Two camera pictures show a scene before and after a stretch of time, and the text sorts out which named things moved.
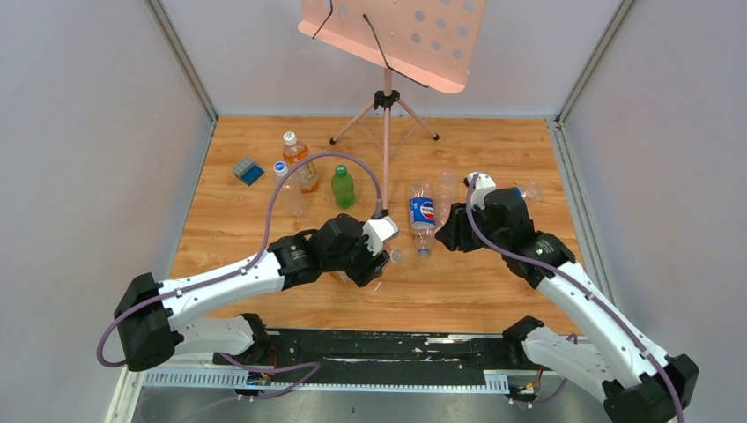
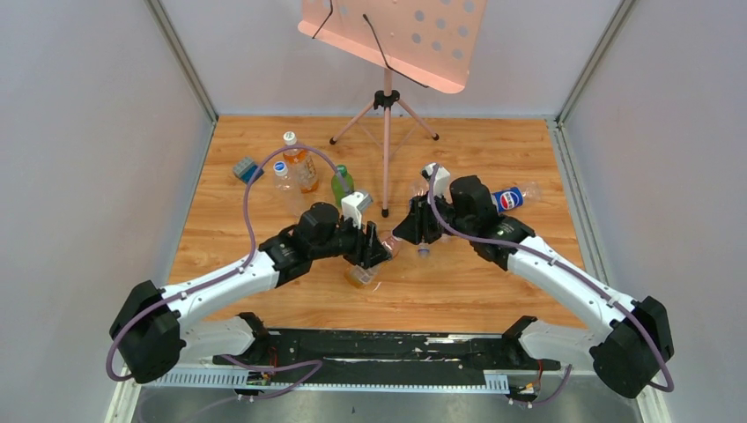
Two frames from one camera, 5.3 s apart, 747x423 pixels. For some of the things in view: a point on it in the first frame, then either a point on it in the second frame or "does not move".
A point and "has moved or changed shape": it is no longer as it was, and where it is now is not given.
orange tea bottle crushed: (337, 276) has moved or changed shape
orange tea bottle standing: (295, 151) does not move
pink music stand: (431, 40) does not move
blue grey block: (247, 171) does not move
